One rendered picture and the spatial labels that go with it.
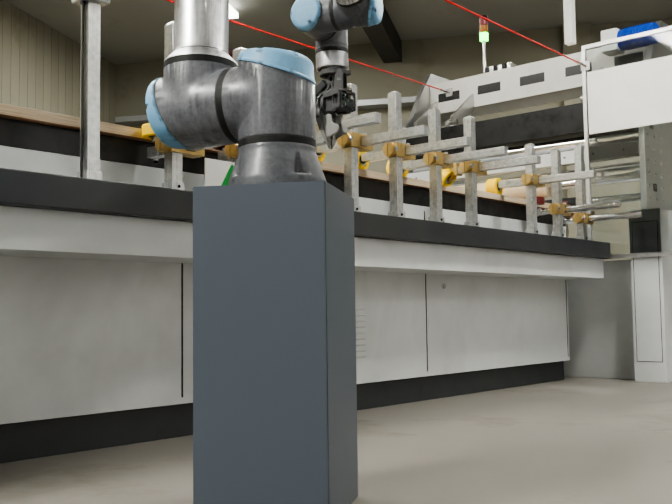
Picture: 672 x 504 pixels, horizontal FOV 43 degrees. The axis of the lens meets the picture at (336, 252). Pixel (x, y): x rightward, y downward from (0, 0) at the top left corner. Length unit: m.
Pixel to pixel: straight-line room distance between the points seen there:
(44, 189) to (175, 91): 0.50
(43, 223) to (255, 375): 0.80
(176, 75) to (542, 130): 3.36
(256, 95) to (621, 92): 3.25
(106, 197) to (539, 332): 2.70
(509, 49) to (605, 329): 5.37
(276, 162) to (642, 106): 3.23
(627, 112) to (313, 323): 3.34
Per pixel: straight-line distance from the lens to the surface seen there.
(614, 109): 4.68
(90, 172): 2.20
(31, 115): 2.37
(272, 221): 1.54
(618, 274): 4.74
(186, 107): 1.72
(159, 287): 2.57
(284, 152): 1.60
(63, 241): 2.17
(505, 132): 5.00
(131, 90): 10.66
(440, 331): 3.64
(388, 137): 2.86
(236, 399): 1.56
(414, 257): 3.16
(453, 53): 9.69
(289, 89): 1.64
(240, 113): 1.66
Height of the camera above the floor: 0.37
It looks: 4 degrees up
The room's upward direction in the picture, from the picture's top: 1 degrees counter-clockwise
